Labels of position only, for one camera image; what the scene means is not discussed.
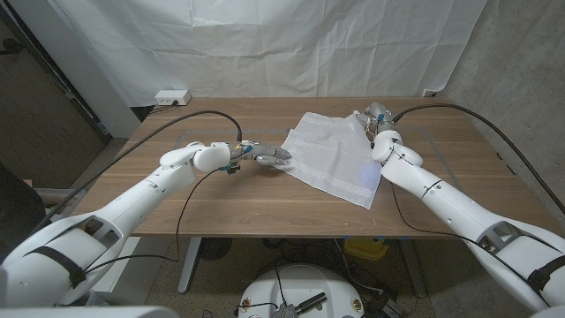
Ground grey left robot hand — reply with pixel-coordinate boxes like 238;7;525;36
229;140;293;168

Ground person in black clothes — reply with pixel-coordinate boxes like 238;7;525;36
0;163;48;261

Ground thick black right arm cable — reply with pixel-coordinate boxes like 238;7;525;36
391;102;565;216

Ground white table leg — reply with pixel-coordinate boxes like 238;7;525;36
177;237;203;295

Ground black round fan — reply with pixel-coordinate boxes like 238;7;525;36
198;237;233;261

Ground white power strip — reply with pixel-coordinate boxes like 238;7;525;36
154;89;192;107

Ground yellow object under table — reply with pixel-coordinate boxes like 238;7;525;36
343;237;389;261

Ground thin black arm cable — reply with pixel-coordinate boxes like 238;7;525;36
390;183;553;308
83;167;230;275

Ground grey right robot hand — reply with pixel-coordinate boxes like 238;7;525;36
355;102;396;138

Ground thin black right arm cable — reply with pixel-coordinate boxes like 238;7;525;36
390;183;553;308

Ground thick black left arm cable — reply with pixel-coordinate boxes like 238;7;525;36
26;110;244;235

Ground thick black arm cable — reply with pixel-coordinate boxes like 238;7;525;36
391;102;565;216
26;110;244;235

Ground clear plastic bin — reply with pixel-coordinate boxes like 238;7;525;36
33;187;87;213

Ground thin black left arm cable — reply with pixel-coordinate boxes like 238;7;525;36
83;167;230;275

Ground white backdrop sheet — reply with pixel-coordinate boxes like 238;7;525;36
46;0;489;108

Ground white striped handkerchief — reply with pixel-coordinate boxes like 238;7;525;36
274;111;383;210

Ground white robot torso base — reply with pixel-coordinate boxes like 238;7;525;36
237;263;366;318

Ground black tool on base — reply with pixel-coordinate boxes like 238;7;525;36
273;291;328;318

